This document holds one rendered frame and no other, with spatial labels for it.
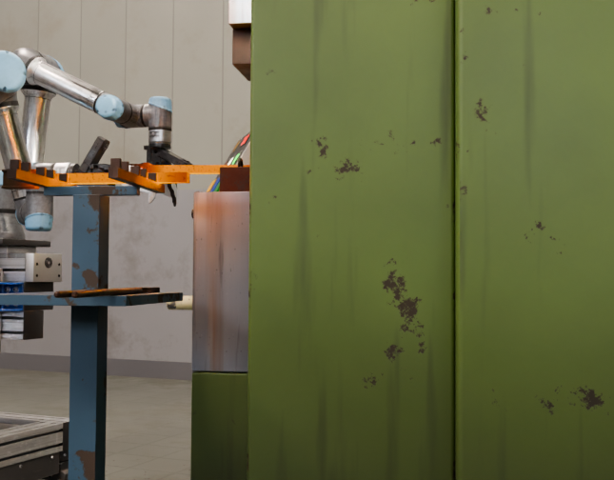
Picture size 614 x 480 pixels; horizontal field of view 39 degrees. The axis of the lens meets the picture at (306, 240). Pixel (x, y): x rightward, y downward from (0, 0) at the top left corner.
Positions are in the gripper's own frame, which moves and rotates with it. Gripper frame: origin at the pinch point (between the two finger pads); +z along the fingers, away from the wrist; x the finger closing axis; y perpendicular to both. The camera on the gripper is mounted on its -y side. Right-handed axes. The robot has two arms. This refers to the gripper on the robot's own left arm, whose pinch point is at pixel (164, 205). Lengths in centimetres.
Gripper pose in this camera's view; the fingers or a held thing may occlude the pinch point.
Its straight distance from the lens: 286.2
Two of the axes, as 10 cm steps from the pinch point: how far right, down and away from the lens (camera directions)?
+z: -0.1, 10.0, -0.4
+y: -9.1, 0.1, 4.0
